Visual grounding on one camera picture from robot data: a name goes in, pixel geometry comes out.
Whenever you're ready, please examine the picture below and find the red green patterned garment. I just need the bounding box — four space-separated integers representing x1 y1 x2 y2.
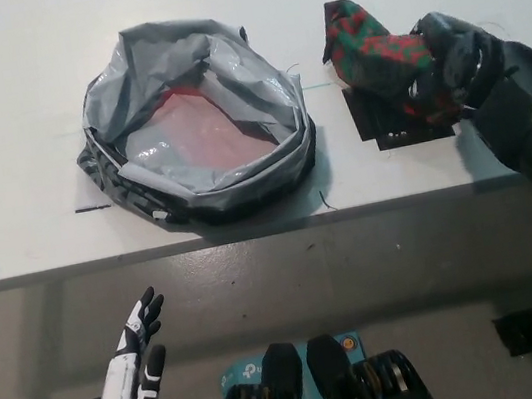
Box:
314 0 475 142

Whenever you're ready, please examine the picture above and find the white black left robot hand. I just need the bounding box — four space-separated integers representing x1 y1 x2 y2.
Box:
68 285 181 399

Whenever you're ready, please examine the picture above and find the thin black tape strip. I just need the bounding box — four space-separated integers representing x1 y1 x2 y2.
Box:
73 202 111 215

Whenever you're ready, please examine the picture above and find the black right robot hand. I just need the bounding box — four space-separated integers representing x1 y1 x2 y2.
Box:
396 0 518 122

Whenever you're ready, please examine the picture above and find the red plastic packet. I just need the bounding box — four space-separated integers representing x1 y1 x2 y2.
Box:
142 76 277 178

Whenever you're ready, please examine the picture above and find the black tape patch on table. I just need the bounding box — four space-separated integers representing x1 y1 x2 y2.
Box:
342 72 458 156

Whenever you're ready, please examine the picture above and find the black plastic bag grey inside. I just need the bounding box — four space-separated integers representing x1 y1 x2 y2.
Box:
56 0 330 248

